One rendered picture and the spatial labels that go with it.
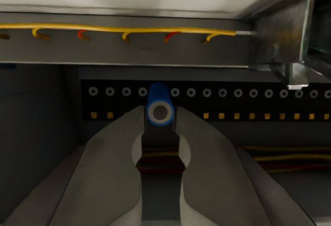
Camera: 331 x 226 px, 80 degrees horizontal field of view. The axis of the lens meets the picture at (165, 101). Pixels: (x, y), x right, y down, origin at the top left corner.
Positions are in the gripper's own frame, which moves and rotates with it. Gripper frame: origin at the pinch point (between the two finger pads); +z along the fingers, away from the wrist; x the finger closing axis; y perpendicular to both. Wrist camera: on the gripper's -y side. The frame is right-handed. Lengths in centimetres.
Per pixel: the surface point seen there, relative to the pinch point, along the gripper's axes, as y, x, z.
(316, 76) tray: 2.3, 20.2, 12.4
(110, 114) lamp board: 7.3, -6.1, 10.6
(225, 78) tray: 2.7, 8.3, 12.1
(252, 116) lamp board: 7.5, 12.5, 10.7
